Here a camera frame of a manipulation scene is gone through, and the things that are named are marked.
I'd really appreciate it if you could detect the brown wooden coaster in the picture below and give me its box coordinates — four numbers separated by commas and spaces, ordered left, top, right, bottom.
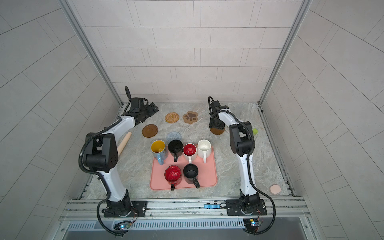
210, 128, 225, 135
142, 124, 158, 138

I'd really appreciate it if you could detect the cork paw print coaster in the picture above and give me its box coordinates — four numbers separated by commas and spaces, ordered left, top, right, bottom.
183, 111, 198, 125

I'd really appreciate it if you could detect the woven rattan coaster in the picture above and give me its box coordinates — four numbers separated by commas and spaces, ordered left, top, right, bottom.
165, 112, 180, 124

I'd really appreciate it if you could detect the grey felt round coaster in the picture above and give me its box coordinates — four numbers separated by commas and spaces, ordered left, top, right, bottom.
166, 132, 182, 143

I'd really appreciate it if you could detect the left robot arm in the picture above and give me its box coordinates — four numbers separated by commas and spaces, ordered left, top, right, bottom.
79, 86, 159, 218

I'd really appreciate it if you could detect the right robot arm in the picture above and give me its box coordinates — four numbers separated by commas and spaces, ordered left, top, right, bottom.
208, 96, 276, 217

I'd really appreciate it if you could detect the pink round coaster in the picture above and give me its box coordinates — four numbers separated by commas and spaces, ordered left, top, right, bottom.
269, 184, 282, 195

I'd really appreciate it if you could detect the white mug red inside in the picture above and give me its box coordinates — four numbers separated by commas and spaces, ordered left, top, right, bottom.
183, 143, 197, 164

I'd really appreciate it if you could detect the wooden rolling pin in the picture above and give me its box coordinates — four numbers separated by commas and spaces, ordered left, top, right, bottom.
117, 132, 132, 156

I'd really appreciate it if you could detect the blue mug yellow inside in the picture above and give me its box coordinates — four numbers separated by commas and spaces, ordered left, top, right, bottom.
151, 140, 168, 165

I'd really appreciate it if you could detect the black mug back row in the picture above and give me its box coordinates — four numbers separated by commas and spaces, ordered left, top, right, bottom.
168, 140, 183, 163

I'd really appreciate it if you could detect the black mug row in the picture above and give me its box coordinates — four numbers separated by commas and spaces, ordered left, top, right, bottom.
183, 164, 200, 189
168, 140, 183, 163

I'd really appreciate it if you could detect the pink silicone tray mat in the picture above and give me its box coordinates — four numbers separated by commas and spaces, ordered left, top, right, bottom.
150, 148, 218, 191

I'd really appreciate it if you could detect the black mug front row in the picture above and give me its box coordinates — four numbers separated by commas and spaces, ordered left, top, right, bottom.
183, 164, 200, 189

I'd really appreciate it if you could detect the red mug front row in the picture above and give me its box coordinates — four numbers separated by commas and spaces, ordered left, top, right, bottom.
165, 165, 183, 191

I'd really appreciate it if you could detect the right circuit board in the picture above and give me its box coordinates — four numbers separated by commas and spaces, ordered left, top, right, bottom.
243, 218, 262, 229

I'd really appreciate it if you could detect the circuit board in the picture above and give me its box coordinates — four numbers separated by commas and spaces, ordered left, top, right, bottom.
114, 221, 132, 231
243, 218, 262, 229

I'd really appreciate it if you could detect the left circuit board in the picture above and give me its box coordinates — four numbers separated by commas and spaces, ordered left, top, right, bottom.
114, 221, 132, 231

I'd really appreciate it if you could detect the blue clamp on rail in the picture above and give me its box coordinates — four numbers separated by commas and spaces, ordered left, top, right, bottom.
204, 203, 221, 209

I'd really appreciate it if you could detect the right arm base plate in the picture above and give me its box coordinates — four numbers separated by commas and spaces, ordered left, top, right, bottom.
225, 199, 268, 216

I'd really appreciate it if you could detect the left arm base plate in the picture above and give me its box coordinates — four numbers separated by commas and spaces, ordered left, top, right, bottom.
102, 201, 148, 218

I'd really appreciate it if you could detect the aluminium mounting rail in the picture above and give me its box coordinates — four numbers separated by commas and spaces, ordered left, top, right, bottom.
59, 196, 311, 221

